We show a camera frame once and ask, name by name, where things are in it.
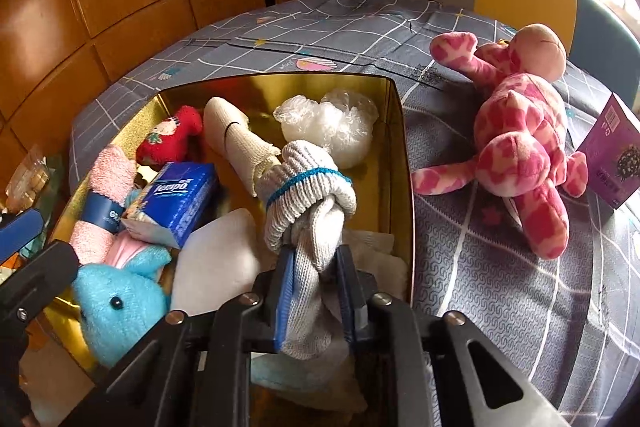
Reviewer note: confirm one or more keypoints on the cream sock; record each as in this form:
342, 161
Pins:
235, 142

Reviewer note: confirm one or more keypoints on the pink socks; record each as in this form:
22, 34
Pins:
107, 177

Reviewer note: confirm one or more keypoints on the clear plastic bag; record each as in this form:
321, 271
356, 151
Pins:
325, 127

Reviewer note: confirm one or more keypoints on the clear snack bag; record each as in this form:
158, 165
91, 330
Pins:
27, 179

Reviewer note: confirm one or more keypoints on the red plush toy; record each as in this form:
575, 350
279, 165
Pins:
170, 137

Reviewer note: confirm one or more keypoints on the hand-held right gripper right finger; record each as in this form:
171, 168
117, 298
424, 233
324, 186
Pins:
348, 302

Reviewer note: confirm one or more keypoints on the gold metal tin box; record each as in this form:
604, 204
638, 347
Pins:
380, 132

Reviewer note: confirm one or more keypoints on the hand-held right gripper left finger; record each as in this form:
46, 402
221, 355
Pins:
282, 302

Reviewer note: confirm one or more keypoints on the grey checked bedsheet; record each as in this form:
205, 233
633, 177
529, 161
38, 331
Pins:
475, 282

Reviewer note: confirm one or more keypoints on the blue tissue pack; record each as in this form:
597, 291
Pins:
175, 202

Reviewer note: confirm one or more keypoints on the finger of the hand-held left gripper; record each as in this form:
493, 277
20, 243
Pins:
20, 232
45, 272

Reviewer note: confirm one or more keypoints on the purple carton box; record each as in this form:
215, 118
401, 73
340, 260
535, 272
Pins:
615, 157

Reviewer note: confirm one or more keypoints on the light blue cloth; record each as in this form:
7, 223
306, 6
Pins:
310, 382

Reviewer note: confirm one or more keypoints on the white soft pack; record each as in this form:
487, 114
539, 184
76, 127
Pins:
215, 262

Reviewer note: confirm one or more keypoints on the pink spotted plush giraffe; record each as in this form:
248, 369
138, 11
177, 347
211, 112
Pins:
515, 132

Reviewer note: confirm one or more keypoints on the white knit gloves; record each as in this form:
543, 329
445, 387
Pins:
305, 187

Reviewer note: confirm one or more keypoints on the blue plush toy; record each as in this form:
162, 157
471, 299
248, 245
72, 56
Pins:
115, 302

